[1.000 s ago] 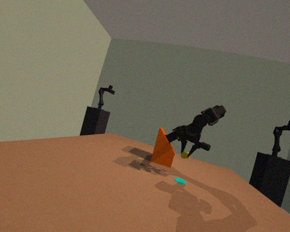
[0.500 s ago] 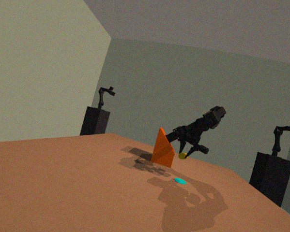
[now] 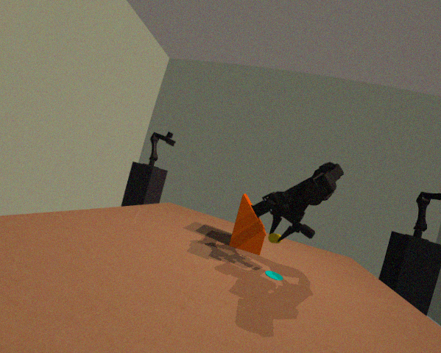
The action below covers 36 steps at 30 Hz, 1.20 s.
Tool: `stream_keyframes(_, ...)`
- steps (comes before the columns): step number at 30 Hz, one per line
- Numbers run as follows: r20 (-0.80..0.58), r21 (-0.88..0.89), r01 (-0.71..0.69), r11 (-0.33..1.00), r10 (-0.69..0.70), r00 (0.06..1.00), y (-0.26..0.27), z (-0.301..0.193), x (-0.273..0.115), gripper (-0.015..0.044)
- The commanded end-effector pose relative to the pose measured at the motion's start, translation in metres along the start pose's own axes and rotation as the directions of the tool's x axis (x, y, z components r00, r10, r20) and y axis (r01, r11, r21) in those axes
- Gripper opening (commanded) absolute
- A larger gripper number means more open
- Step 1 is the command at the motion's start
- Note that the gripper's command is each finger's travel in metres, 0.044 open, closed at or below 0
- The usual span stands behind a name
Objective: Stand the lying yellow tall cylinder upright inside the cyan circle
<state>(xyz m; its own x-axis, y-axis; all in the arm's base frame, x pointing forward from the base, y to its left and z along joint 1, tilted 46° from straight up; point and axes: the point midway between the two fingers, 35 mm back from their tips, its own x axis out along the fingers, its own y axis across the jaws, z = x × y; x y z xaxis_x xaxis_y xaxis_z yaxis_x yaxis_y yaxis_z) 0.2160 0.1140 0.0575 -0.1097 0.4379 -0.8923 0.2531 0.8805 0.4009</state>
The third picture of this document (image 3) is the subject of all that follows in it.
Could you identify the yellow cylinder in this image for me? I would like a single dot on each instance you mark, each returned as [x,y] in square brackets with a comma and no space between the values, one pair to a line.
[273,238]

